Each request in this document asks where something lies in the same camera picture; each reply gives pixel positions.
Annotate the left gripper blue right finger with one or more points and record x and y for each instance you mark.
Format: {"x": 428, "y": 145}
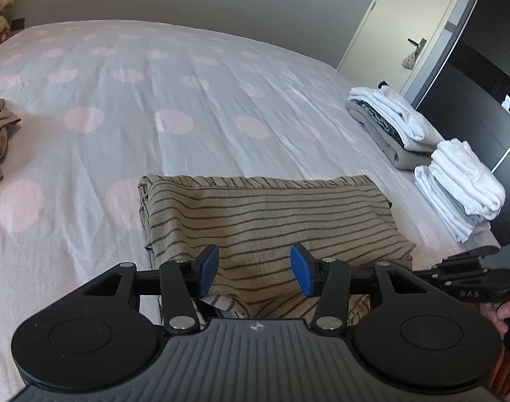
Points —
{"x": 310, "y": 273}

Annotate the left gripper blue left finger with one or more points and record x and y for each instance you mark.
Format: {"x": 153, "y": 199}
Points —
{"x": 203, "y": 271}

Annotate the brown striped shirt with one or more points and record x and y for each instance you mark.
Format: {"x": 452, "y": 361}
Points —
{"x": 255, "y": 221}

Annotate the folded white clothes stack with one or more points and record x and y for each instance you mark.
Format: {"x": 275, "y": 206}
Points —
{"x": 463, "y": 191}

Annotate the folded grey and white clothes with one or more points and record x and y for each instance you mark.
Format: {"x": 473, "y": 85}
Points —
{"x": 402, "y": 133}

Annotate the person's right hand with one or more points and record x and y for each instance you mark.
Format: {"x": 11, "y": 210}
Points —
{"x": 498, "y": 316}

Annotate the red fleece sleeve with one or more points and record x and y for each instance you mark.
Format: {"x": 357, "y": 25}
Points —
{"x": 498, "y": 380}

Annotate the black wardrobe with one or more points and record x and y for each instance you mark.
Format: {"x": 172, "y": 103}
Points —
{"x": 470, "y": 96}

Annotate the pink dotted bed sheet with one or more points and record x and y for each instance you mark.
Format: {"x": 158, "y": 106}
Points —
{"x": 103, "y": 104}

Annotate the cream door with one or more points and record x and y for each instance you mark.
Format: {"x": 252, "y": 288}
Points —
{"x": 393, "y": 41}

